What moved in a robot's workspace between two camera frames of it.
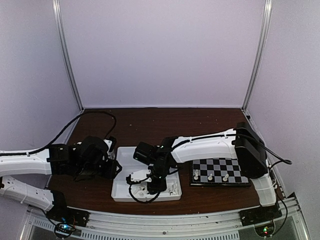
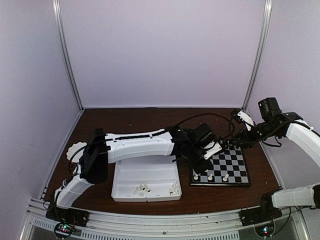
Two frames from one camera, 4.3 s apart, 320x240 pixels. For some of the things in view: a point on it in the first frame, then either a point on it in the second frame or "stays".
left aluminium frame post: (56, 7) stays
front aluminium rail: (109, 225) stays
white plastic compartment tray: (137, 190) stays
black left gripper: (110, 173) to (200, 169)
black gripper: (138, 175) to (246, 118)
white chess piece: (225, 178) stays
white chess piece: (210, 177) stays
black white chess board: (217, 172) stays
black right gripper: (159, 187) to (247, 141)
